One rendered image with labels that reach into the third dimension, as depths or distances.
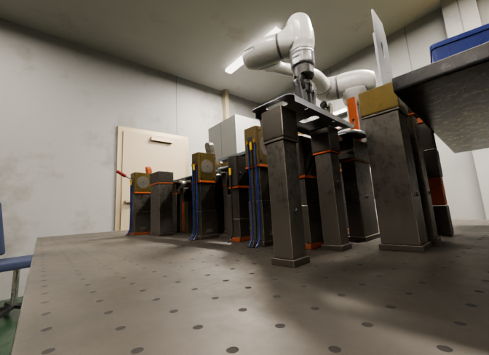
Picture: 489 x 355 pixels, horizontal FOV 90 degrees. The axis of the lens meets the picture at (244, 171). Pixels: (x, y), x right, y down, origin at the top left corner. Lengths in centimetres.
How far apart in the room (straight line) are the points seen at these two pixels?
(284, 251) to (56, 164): 366
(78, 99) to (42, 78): 44
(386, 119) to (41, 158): 377
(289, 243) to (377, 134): 33
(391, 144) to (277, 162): 27
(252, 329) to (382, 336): 10
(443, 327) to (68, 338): 30
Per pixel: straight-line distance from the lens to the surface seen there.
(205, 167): 100
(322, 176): 60
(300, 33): 102
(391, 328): 25
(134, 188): 155
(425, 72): 55
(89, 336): 28
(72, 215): 387
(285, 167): 44
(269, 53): 104
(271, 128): 47
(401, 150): 61
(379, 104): 64
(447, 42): 78
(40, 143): 398
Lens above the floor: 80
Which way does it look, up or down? 9 degrees up
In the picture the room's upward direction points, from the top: 3 degrees counter-clockwise
